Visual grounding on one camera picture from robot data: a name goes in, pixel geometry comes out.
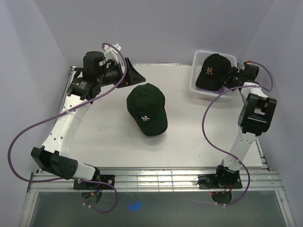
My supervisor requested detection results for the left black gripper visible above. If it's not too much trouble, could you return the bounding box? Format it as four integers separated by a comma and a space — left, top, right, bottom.
97, 58, 146, 89

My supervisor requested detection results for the green NY baseball cap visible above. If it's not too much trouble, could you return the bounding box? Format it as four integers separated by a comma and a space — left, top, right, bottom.
126, 83, 168, 137

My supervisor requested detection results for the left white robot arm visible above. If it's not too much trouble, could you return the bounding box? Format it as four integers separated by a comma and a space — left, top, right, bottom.
31, 51, 146, 189

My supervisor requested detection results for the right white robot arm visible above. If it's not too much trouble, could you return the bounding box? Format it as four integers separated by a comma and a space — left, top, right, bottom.
214, 61, 277, 188

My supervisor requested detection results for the purple baseball cap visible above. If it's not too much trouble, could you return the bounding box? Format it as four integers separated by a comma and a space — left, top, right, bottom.
196, 87, 225, 94

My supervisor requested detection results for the black gold R cap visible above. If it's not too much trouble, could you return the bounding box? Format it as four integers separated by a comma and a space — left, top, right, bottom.
196, 53, 232, 92

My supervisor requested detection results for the white plastic basket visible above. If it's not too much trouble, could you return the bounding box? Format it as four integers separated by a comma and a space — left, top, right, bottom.
189, 50, 237, 102

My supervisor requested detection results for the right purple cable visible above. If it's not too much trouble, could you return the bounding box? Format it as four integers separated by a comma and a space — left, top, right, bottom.
193, 60, 276, 207

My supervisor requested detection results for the purple cable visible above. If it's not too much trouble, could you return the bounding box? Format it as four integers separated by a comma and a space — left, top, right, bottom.
7, 42, 125, 215
193, 60, 276, 207

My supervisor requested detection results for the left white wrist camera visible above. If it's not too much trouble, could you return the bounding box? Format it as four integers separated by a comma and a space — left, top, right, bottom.
102, 44, 120, 63

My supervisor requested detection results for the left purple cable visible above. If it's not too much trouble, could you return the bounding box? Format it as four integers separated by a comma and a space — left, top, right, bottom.
7, 42, 125, 215

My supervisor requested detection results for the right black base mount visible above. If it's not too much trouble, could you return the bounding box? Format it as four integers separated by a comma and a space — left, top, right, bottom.
193, 174, 242, 193

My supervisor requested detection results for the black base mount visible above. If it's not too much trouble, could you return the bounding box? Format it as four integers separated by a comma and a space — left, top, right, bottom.
193, 174, 242, 193
73, 175, 115, 190

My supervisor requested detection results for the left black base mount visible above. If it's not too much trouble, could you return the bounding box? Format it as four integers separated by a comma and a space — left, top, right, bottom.
73, 175, 115, 190

